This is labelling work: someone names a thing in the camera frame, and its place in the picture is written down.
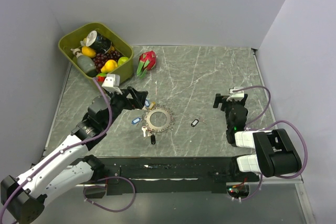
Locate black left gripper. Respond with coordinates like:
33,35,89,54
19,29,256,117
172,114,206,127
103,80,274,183
103,86,148,129

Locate round metal key ring plate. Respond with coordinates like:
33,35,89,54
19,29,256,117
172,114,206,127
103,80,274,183
142,104,174,133

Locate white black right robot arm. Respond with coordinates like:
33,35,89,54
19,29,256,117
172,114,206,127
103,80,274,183
213,92,308,181

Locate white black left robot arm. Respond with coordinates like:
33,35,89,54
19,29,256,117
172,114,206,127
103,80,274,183
1,87,148,223

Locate blue key tag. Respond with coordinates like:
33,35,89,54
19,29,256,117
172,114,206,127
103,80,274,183
131,118,141,125
145,99,150,108

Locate yellow key tag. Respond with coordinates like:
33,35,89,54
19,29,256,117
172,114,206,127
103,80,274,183
148,102,155,110

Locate black key tag on table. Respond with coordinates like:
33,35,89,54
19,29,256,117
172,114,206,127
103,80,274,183
191,119,199,127

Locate red dragon fruit toy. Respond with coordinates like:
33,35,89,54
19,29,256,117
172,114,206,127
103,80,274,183
136,50,157,78

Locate green apple toy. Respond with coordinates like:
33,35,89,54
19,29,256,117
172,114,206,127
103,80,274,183
117,56,129,66

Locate yellow pear toy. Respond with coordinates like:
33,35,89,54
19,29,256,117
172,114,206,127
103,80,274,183
100,60,118,73

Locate green lime toy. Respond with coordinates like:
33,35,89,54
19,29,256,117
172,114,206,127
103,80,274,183
96,73,107,78

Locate dark purple grape bunch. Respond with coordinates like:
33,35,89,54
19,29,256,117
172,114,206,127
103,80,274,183
93,51,122,73

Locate grey pump bottle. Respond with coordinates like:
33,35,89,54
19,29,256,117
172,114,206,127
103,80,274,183
71,48,98,78

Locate black cylindrical can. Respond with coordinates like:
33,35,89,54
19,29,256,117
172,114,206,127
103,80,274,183
86,30,112,54

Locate yellow lemon toy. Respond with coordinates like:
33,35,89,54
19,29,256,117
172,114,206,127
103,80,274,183
81,46,97,59

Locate olive green plastic bin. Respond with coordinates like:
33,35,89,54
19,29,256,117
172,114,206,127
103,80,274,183
58,23,133,93

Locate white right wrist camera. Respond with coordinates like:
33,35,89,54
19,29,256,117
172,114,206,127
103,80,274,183
228,87,245,101

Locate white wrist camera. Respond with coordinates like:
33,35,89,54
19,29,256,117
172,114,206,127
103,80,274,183
228,87,245,101
102,73,122,94

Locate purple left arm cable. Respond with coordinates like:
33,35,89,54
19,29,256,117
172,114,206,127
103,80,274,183
0,77,137,224

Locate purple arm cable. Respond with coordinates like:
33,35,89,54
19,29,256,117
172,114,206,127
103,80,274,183
0,77,137,224
230,85,308,201

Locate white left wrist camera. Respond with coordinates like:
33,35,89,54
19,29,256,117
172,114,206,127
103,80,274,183
102,73,122,94

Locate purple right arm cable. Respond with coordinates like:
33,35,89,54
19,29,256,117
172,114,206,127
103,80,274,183
230,85,308,201

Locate black key tag on ring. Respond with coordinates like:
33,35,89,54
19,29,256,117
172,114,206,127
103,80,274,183
150,135,156,145

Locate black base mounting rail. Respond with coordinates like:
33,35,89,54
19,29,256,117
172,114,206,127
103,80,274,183
99,157,259,196

